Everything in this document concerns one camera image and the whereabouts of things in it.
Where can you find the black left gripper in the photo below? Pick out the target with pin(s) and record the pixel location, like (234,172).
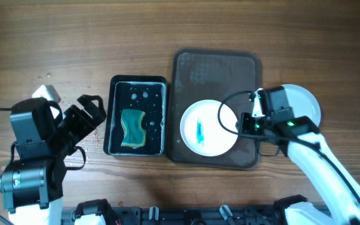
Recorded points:
(85,123)

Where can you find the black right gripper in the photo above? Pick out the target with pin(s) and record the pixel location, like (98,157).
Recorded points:
(246,124)

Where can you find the green yellow sponge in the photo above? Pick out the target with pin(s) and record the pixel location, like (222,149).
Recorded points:
(134,134)

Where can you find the white plate with blue stain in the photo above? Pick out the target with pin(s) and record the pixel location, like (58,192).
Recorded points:
(208,128)

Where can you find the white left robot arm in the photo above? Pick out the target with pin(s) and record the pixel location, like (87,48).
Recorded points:
(32,185)

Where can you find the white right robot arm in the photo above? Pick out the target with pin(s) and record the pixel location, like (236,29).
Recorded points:
(307,148)

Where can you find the brown serving tray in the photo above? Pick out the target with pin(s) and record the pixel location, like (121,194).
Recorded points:
(203,74)

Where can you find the black water basin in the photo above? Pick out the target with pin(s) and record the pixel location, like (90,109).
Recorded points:
(144,93)

